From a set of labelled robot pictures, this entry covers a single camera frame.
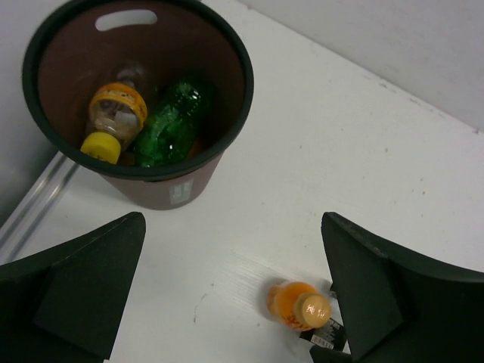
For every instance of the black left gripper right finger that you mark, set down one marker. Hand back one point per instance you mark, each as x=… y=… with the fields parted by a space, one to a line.
x=398 y=305

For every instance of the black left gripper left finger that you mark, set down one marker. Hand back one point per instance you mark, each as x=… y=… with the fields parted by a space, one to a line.
x=65 y=303

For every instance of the clear bottle yellow cap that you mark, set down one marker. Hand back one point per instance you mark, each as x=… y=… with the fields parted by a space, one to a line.
x=117 y=111

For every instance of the crushed green bottle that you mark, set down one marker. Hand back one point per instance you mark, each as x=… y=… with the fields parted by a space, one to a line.
x=174 y=124

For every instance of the brown plastic waste bin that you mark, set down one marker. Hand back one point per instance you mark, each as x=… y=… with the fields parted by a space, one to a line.
x=77 y=44

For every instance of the small orange juice bottle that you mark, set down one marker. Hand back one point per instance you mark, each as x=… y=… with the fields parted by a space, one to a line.
x=298 y=305

